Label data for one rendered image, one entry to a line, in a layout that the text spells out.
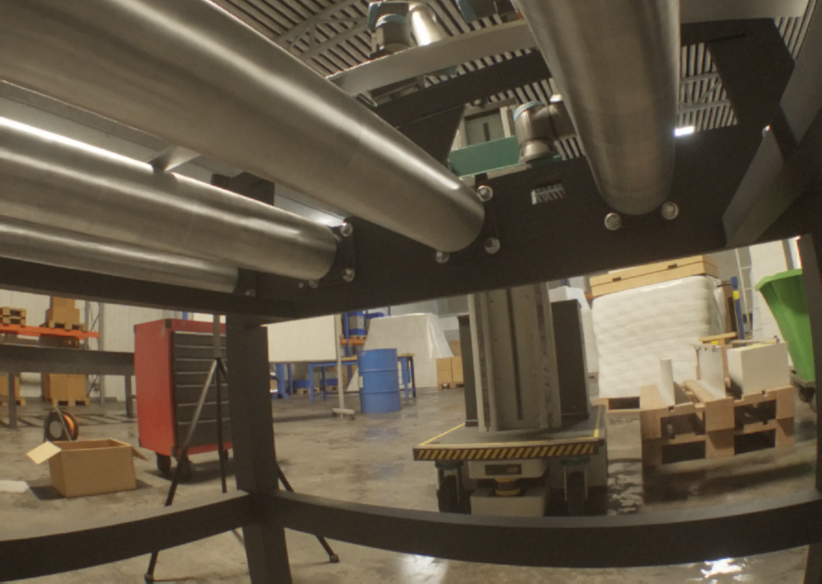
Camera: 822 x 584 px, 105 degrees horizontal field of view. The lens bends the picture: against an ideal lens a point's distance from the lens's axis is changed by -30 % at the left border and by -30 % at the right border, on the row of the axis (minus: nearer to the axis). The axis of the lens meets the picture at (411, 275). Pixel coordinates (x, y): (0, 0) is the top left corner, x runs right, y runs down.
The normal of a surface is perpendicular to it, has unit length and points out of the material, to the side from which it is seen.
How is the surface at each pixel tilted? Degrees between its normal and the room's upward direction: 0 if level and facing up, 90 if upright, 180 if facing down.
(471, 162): 90
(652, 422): 90
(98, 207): 126
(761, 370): 90
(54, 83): 177
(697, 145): 90
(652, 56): 160
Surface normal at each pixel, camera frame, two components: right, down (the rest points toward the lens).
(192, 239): 0.64, 0.61
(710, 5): 0.07, 0.98
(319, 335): 0.58, -0.20
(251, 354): 0.87, -0.16
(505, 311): -0.42, -0.14
